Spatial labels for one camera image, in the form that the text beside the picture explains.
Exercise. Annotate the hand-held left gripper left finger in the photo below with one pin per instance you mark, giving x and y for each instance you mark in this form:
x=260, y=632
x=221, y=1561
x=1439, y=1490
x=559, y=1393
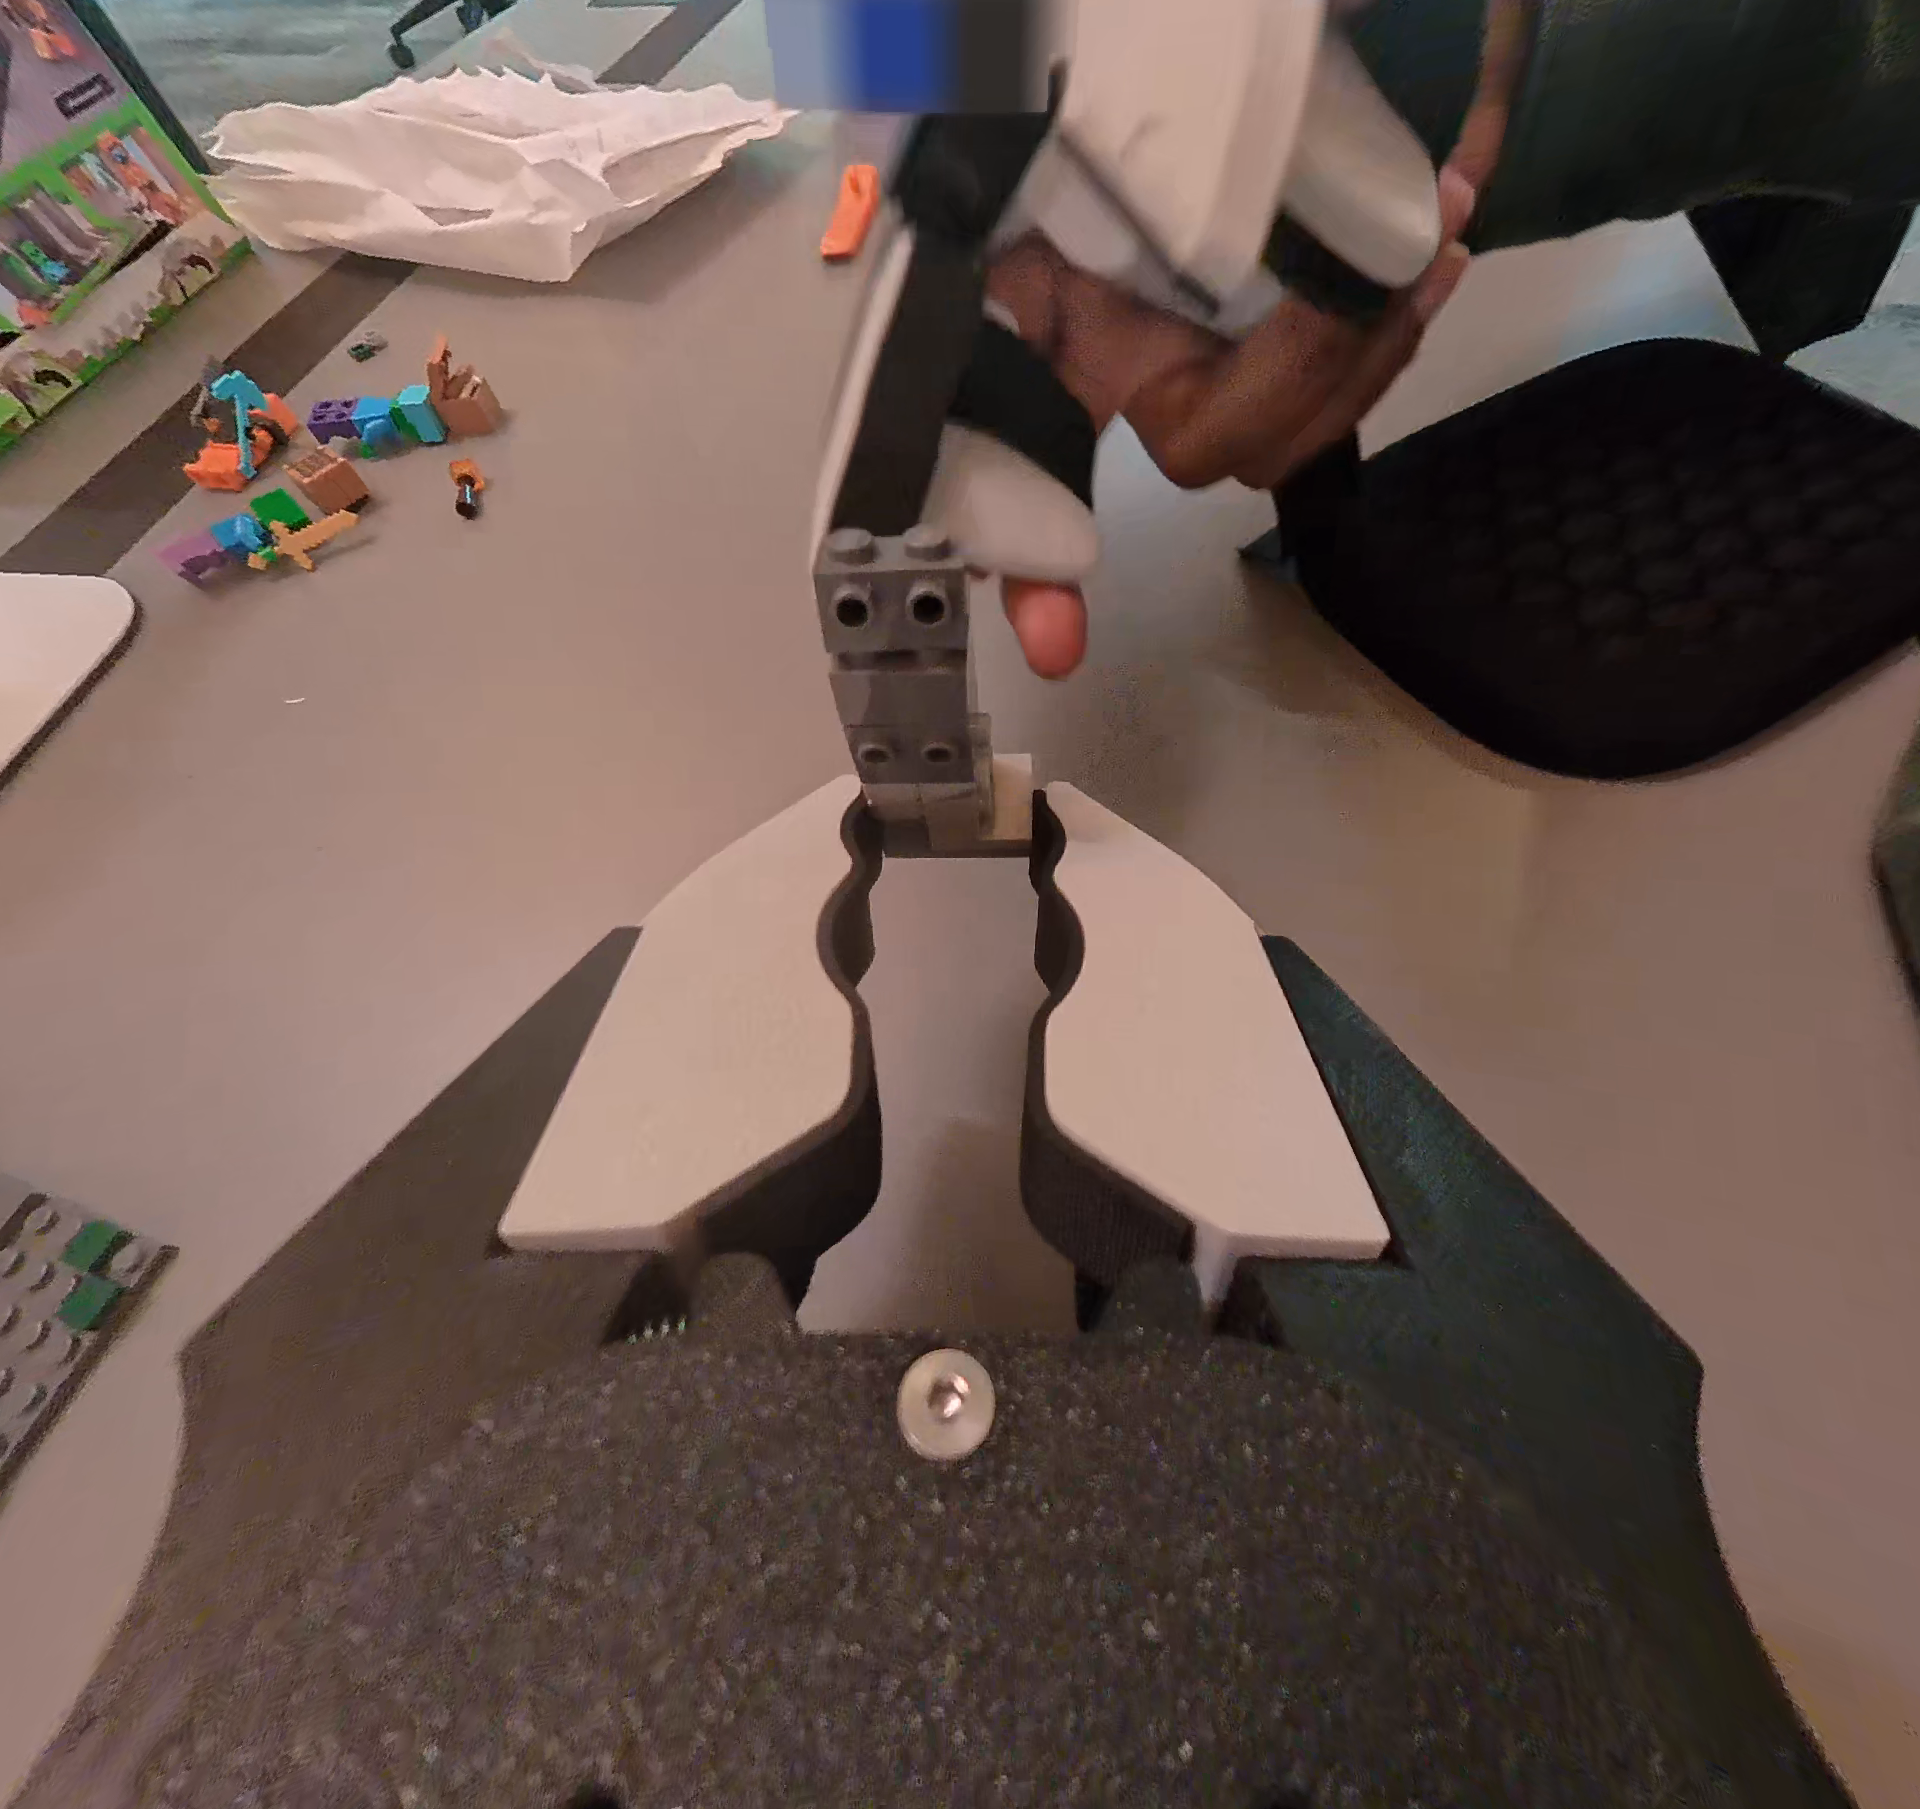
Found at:
x=691, y=1074

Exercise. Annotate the white book stand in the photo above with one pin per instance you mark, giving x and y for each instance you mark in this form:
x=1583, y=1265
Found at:
x=53, y=656

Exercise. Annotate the purple headed blue toy figure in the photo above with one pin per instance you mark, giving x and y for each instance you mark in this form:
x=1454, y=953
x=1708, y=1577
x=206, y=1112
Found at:
x=375, y=421

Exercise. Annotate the green toy set box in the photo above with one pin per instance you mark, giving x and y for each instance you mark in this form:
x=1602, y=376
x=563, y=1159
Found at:
x=91, y=265

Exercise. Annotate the grey brick assembly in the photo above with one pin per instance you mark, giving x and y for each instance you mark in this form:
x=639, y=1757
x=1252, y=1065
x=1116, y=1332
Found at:
x=900, y=684

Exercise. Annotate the grey desk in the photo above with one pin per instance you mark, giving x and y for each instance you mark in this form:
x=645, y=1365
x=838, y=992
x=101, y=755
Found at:
x=451, y=788

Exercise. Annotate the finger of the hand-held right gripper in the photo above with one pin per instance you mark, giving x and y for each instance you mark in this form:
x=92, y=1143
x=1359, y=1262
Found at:
x=900, y=398

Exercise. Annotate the person's right hand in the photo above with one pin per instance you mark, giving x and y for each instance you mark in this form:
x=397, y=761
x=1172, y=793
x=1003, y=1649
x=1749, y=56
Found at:
x=1260, y=407

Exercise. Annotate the person's dark green shirt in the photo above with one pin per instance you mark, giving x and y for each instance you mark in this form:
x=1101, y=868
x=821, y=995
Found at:
x=1902, y=880

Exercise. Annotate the toy brick building model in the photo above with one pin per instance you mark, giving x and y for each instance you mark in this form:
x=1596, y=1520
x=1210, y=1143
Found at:
x=60, y=1314

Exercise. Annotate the orange blue toy figure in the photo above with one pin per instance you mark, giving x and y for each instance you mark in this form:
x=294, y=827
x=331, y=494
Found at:
x=240, y=452

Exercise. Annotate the white crumpled paper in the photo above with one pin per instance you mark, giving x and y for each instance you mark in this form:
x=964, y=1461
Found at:
x=451, y=173

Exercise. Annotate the brown toy block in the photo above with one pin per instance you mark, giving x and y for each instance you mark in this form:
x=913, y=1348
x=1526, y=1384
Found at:
x=330, y=483

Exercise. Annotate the tan toy sword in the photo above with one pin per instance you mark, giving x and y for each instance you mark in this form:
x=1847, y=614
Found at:
x=307, y=542

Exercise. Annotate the orange flat toy piece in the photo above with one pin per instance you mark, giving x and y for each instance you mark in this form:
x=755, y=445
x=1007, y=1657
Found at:
x=848, y=211

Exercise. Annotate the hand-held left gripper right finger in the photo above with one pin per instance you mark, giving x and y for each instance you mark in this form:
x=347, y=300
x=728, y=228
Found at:
x=1199, y=1089

